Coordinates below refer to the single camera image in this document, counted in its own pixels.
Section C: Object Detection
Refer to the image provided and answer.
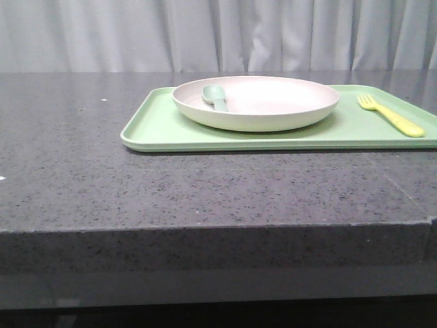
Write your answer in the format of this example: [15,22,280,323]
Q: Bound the pale green plastic spoon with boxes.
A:
[201,85,228,112]

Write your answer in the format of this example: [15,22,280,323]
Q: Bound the white round plate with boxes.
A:
[172,76,340,132]

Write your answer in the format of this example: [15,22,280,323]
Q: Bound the yellow plastic fork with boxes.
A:
[357,94,425,137]

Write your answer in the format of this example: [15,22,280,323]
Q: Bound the light green serving tray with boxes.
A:
[120,85,436,152]

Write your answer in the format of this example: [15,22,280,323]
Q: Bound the grey-white curtain backdrop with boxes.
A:
[1,1,436,73]

